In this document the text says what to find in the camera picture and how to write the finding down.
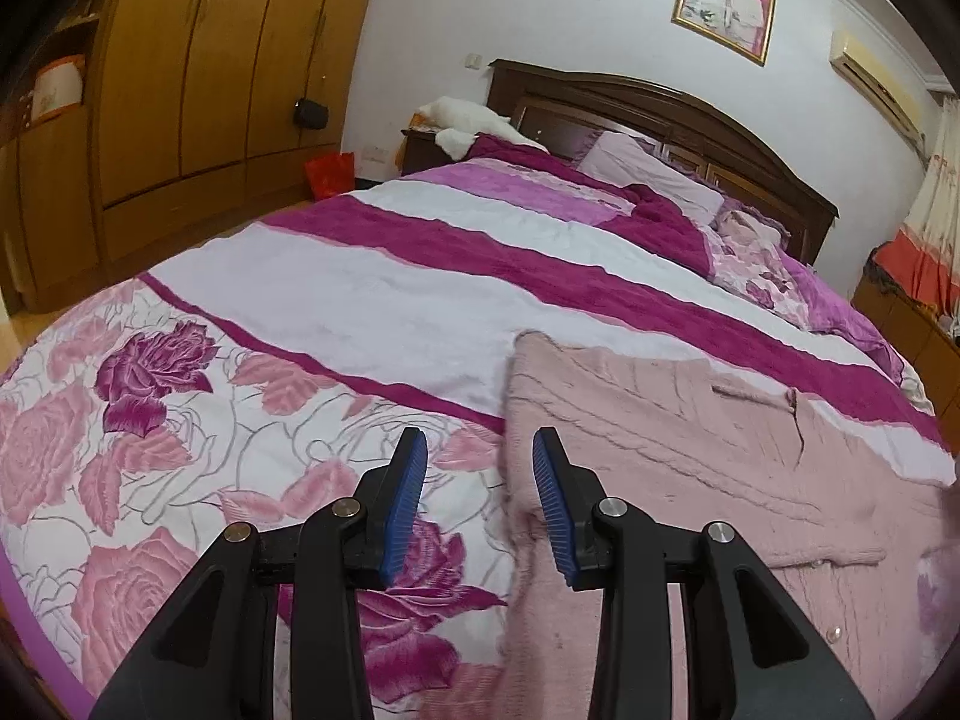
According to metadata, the dark wooden headboard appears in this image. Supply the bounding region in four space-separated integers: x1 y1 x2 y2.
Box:
486 58 839 265

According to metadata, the floral pink pillow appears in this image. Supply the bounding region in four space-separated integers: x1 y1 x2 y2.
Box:
709 208 811 327

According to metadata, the purple bed sheet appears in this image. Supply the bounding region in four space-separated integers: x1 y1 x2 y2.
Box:
780 247 901 361

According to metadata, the wooden dresser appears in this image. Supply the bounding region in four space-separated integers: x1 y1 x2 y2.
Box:
853 255 960 421

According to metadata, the wall air conditioner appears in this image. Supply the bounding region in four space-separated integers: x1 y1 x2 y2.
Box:
829 30 925 142

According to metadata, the lavender pillow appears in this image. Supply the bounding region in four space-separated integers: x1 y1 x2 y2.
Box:
577 130 725 226

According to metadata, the dark wooden nightstand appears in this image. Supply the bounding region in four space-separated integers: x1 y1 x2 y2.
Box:
400 127 470 177

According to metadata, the red bag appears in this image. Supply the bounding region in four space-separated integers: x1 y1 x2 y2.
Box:
304 152 356 202

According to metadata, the floral striped magenta blanket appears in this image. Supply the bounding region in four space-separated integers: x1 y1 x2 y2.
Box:
0 133 953 720

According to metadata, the pink knitted sweater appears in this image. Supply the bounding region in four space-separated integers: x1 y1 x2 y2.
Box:
491 330 960 720

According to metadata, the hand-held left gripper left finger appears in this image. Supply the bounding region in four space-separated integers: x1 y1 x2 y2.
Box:
88 426 430 720

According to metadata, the white and orange box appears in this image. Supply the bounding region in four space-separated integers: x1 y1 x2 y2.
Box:
28 54 83 121

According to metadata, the floral curtain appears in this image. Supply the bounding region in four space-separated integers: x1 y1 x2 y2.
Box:
874 94 960 316

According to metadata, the framed wall photo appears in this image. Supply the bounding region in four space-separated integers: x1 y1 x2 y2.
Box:
670 0 779 66

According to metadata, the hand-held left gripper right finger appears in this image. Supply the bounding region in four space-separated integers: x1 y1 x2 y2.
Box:
531 426 877 720

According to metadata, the wooden wardrobe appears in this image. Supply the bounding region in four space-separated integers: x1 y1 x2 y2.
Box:
0 0 387 316

